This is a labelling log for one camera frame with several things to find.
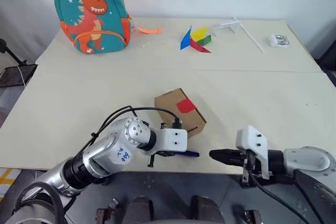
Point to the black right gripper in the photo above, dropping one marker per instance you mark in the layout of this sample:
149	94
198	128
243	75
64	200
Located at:
245	159

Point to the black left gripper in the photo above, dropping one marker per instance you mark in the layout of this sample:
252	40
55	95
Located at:
164	153

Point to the brown cardboard box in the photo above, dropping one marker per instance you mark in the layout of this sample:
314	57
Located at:
168	102

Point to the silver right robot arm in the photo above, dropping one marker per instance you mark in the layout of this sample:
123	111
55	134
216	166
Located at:
307	159

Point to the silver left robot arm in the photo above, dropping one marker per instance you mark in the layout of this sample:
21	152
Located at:
105	150

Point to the red tape patch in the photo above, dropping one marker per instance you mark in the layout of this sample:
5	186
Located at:
186	106

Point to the dark rounded shape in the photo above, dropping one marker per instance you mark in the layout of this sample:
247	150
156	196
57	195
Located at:
207	211
139	211

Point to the small white plastic pin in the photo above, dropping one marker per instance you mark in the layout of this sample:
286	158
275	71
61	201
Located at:
146	44

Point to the small white plastic device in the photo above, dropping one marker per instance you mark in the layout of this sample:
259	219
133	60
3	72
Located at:
278	41

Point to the small white dotted charm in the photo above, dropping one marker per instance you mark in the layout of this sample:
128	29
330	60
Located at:
133	23

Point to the teal dinosaur backpack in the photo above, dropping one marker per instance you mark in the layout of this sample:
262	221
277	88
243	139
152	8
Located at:
102	22

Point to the black mesh tray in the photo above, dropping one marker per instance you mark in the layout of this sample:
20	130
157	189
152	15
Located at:
14	75

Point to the black stand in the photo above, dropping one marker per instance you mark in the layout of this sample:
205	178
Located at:
11	54

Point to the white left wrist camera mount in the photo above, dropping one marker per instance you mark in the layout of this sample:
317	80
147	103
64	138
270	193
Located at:
174	137

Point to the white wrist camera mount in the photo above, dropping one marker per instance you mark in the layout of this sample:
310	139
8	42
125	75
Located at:
252	138
174	137

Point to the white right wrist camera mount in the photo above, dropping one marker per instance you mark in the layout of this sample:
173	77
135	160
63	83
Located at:
252	138

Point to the rusty metal bracket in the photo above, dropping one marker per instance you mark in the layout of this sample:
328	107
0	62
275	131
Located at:
105	214
252	216

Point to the white plastic stick frame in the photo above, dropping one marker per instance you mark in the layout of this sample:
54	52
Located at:
226	25

